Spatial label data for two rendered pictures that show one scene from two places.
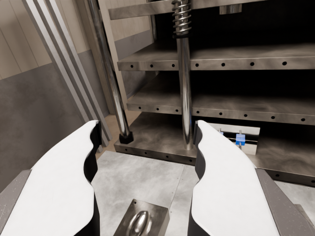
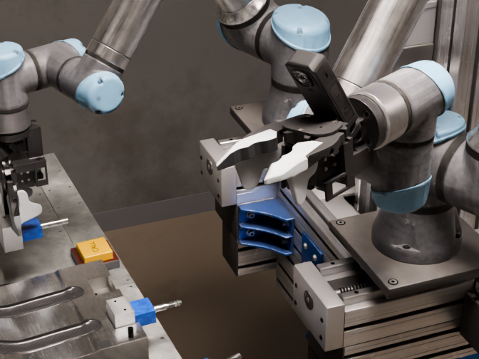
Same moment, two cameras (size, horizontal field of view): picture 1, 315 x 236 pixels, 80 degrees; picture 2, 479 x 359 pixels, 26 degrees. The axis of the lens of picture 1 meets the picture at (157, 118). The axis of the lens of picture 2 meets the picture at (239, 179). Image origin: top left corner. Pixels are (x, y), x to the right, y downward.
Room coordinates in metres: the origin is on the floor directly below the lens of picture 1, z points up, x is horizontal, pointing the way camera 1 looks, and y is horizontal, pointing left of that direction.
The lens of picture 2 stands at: (0.85, 0.64, 1.99)
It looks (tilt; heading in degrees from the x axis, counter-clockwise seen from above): 30 degrees down; 220
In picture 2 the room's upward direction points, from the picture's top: straight up
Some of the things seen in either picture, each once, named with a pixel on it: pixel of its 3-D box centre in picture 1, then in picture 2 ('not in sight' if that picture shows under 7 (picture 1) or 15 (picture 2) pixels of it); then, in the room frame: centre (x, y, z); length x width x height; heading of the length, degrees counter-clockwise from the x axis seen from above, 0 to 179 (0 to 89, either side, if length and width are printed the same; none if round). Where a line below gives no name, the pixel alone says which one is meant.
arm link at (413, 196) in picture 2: not in sight; (391, 163); (-0.20, 0.01, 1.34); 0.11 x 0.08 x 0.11; 87
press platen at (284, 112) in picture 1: (226, 86); not in sight; (1.15, -0.48, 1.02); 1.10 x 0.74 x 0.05; 65
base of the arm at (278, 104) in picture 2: not in sight; (299, 97); (-0.70, -0.53, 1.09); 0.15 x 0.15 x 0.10
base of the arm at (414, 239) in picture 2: not in sight; (418, 214); (-0.47, -0.10, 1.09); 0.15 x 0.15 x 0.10
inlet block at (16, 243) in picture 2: not in sight; (34, 227); (-0.18, -0.76, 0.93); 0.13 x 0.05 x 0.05; 155
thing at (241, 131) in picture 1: (231, 115); not in sight; (1.01, -0.47, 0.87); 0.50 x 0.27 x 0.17; 155
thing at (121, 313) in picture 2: not in sight; (146, 310); (-0.16, -0.45, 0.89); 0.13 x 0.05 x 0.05; 155
